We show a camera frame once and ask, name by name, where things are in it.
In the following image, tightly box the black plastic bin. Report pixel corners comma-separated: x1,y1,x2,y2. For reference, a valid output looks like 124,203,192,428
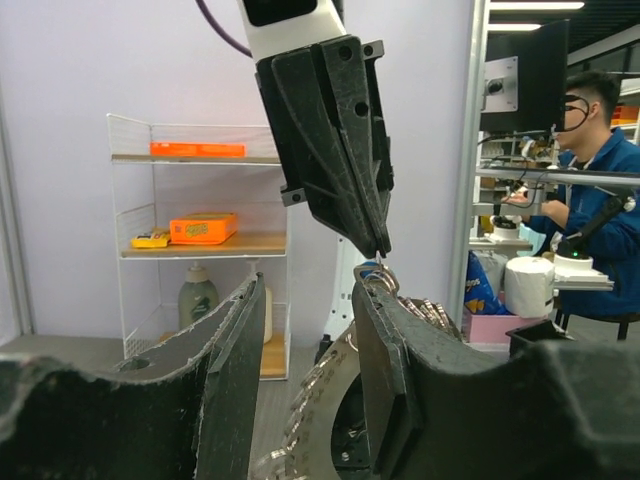
506,319,573,358

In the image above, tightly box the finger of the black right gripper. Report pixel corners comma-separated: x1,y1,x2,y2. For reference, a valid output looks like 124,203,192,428
257,44,385,242
321,35,392,258

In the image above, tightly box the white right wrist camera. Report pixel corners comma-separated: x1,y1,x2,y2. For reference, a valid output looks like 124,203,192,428
237,0,346,64

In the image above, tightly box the orange Gillette box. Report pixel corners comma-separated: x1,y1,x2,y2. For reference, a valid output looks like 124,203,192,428
149,142,247,158

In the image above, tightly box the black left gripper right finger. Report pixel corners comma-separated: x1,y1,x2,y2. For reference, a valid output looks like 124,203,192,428
352,282,639,479

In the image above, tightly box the white paper towel roll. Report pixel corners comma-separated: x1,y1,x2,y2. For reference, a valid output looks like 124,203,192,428
504,256,555,319

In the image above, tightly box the white wire shelf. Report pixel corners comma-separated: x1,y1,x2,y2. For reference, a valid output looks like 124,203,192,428
107,114,291,380

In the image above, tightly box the person in blue jacket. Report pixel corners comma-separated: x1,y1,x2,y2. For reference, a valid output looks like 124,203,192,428
523,70,639,318

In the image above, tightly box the orange Reese's box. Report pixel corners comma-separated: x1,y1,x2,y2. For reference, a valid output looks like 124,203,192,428
169,212,238,245

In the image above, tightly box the green soap dispenser bottle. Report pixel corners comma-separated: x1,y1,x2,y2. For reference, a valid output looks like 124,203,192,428
178,262,219,329

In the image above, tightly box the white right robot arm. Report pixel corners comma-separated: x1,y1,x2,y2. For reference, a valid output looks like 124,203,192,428
257,35,394,340

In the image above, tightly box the blue Doritos bag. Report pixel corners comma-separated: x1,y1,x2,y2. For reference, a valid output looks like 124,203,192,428
464,251,508,315

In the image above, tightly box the black computer monitor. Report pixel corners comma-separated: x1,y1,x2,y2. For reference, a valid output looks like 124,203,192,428
480,20,569,134

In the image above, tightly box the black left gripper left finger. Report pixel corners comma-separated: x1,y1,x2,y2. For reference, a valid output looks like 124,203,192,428
1,274,266,479

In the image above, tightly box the yellow M&M's bag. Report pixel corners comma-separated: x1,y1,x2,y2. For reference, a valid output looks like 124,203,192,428
130,228,171,249

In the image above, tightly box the white soap dispenser bottle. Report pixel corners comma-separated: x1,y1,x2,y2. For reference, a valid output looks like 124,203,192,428
247,258,273,344

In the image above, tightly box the round steel keyring disc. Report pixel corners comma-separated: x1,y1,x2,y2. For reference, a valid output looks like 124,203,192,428
249,262,461,480

